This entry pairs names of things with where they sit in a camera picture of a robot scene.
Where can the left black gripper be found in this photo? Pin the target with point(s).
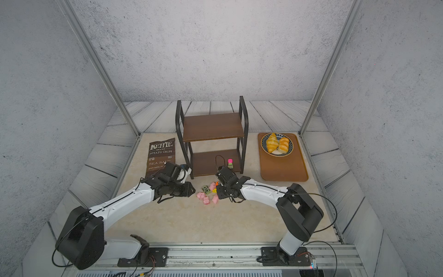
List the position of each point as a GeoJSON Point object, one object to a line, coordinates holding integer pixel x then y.
{"type": "Point", "coordinates": [188, 192]}

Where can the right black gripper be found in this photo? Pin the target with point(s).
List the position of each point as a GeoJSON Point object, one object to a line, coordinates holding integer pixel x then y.
{"type": "Point", "coordinates": [220, 194]}

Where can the green truck pink drum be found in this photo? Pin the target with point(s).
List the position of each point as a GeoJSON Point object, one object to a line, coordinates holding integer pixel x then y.
{"type": "Point", "coordinates": [230, 164]}

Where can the green truck picture box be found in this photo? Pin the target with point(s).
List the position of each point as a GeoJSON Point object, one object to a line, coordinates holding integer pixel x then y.
{"type": "Point", "coordinates": [206, 190]}

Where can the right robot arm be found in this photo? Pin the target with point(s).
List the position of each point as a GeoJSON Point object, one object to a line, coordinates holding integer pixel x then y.
{"type": "Point", "coordinates": [300, 213]}

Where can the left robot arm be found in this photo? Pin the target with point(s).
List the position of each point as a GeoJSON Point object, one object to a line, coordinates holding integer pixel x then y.
{"type": "Point", "coordinates": [82, 240]}

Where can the orange yellow dump truck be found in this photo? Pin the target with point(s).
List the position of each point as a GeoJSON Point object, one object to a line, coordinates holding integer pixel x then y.
{"type": "Point", "coordinates": [215, 190]}

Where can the pink pig toy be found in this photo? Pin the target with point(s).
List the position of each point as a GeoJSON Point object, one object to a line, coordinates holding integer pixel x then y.
{"type": "Point", "coordinates": [206, 200]}
{"type": "Point", "coordinates": [215, 199]}
{"type": "Point", "coordinates": [212, 186]}
{"type": "Point", "coordinates": [201, 195]}

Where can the Kettle potato chips bag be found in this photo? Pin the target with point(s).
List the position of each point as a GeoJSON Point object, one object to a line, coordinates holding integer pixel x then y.
{"type": "Point", "coordinates": [159, 153]}

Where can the two-tier wooden metal shelf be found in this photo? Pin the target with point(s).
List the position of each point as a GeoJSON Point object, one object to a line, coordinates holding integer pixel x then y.
{"type": "Point", "coordinates": [202, 128]}

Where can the brown wooden tray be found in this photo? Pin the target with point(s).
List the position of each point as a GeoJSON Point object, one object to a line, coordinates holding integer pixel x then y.
{"type": "Point", "coordinates": [276, 166]}

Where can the left croissant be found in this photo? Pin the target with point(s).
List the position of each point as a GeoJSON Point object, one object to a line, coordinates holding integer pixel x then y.
{"type": "Point", "coordinates": [272, 143]}

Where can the croissant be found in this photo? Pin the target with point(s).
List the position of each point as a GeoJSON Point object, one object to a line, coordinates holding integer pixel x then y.
{"type": "Point", "coordinates": [272, 143]}
{"type": "Point", "coordinates": [284, 144]}

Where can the blue patterned plate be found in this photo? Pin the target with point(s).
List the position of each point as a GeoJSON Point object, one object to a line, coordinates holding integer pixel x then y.
{"type": "Point", "coordinates": [262, 143]}

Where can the right croissant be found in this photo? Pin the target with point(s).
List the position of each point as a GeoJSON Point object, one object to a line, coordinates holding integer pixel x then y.
{"type": "Point", "coordinates": [284, 144]}

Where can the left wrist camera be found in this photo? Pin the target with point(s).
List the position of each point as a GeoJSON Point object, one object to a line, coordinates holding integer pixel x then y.
{"type": "Point", "coordinates": [185, 172]}

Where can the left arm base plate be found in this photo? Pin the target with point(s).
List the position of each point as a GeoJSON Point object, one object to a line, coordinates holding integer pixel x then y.
{"type": "Point", "coordinates": [146, 257]}

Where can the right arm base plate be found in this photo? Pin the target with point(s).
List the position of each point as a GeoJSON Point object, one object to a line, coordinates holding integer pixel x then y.
{"type": "Point", "coordinates": [274, 256]}

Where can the right aluminium frame post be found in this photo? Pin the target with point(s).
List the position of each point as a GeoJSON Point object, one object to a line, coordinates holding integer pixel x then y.
{"type": "Point", "coordinates": [334, 59]}

